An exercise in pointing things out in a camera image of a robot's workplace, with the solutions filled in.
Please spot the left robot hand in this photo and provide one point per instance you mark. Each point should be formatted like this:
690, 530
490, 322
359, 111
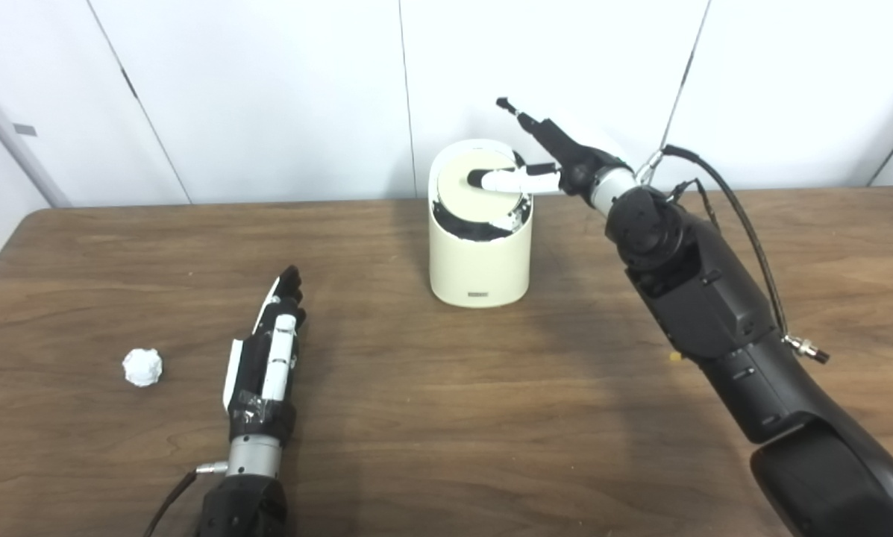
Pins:
248, 373

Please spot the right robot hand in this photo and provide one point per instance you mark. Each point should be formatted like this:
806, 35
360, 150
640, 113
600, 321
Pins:
573, 168

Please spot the white paper ball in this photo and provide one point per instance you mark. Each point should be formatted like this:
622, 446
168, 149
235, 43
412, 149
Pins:
142, 368

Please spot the round cream bin lid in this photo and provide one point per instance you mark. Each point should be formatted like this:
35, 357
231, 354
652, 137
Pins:
461, 198

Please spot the cream-colored bin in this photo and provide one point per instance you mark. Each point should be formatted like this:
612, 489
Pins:
480, 268

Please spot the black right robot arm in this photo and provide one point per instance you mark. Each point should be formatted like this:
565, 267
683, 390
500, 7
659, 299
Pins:
715, 313

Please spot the grey wall corner strip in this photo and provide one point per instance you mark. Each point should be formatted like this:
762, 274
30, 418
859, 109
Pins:
17, 142

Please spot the small grey wall tag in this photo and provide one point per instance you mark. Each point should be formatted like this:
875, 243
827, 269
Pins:
25, 129

